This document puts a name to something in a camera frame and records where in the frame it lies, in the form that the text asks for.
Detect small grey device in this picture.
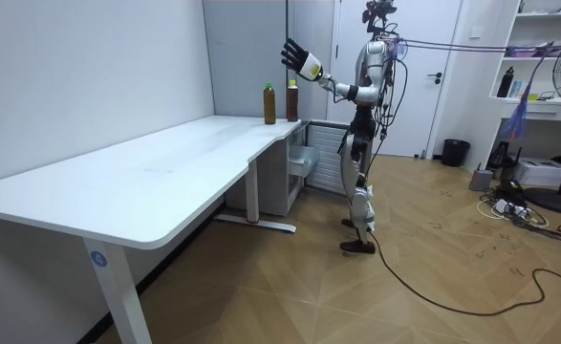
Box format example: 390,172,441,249
467,162,495,193

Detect robot body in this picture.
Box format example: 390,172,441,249
351,0,410,144

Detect black floor cable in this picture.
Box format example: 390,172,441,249
368,231,561,317

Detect white cardboard box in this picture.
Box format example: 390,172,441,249
515,157,561,188

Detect purple tray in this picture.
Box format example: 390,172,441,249
505,45,550,59

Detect cable bundle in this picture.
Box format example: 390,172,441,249
394,36,561,140

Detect yellow-capped dark tea bottle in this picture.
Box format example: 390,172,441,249
285,79,300,123

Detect white power strip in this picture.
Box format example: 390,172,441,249
492,198,530,217

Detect white desk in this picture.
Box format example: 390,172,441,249
0,114,303,344

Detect clear fridge drawer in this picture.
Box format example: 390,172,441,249
288,144,320,180

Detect green-capped tea bottle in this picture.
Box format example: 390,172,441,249
262,82,278,126

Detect black waste bin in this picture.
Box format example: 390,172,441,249
441,138,472,168

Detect black flask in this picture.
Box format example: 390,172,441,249
495,66,516,99

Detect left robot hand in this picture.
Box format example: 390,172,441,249
280,37,325,82

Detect white room door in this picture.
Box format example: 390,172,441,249
330,0,463,158

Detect robot legs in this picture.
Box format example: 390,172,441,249
337,133,378,255

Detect white shelf unit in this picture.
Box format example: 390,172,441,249
485,0,561,169

